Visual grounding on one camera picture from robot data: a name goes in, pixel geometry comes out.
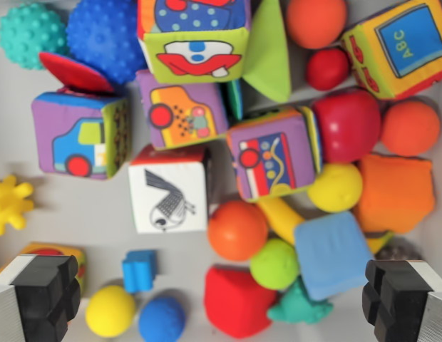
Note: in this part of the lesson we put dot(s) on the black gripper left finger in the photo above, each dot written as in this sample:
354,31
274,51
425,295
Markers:
42,299

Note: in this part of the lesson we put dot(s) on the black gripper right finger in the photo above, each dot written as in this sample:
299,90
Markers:
403,299

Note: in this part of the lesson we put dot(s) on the fabric cube with red airplane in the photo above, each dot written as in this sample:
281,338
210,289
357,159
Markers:
196,42

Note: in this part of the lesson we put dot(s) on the dark glittery ball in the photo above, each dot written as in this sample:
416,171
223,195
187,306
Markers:
399,253

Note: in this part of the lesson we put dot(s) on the orange yellow fabric cube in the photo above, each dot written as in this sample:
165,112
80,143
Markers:
76,254

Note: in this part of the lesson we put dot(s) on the yellow smooth ball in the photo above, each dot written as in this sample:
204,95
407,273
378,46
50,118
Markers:
335,187
110,311

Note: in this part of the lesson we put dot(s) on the light blue fabric cube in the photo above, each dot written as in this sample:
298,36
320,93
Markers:
331,253

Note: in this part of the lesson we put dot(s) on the small blue foam piece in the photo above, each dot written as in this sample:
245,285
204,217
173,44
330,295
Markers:
137,270

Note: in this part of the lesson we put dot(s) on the yellow spiky rubber ball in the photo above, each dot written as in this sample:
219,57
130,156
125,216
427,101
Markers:
9,204

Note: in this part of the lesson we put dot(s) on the teal rubber star toy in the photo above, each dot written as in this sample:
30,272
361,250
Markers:
299,306

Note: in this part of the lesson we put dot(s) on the orange fabric pentagon block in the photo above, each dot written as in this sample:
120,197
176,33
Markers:
395,192

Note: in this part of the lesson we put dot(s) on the blue textured ball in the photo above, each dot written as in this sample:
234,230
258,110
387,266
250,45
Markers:
162,320

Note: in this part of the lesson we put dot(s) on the green textured ball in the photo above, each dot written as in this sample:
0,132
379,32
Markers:
274,265

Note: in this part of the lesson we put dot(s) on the yellow banana toy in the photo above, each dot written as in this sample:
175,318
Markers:
281,217

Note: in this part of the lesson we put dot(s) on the white fabric cube bird print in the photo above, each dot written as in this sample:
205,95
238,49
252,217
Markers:
167,199

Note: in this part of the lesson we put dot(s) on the red fabric block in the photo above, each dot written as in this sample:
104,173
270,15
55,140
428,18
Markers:
235,303

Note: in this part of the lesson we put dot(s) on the purple fabric cube blue truck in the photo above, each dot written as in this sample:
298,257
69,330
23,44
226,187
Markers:
78,135

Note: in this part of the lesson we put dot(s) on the orange smooth ball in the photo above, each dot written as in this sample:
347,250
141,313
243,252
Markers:
237,231
315,21
410,128

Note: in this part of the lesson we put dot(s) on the large red glossy ball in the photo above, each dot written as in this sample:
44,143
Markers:
349,124

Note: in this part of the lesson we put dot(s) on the purple fabric cube fire truck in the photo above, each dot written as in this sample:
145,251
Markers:
274,156

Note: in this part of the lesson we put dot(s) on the purple fabric cube orange car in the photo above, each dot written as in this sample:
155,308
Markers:
182,114

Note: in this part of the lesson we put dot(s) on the small red ball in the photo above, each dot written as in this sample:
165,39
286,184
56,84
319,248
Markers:
328,69

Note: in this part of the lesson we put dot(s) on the fabric cube with ABC book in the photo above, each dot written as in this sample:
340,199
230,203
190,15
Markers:
399,50

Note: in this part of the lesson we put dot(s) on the teal blue fabric block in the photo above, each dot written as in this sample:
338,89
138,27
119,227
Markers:
236,98

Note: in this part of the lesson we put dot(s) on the teal bumpy rubber ball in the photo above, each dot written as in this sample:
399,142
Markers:
30,35

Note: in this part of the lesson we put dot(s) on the blue bumpy rubber ball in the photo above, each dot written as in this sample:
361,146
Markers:
103,39

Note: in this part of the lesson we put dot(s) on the green fabric pyramid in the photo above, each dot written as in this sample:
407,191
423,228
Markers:
269,60

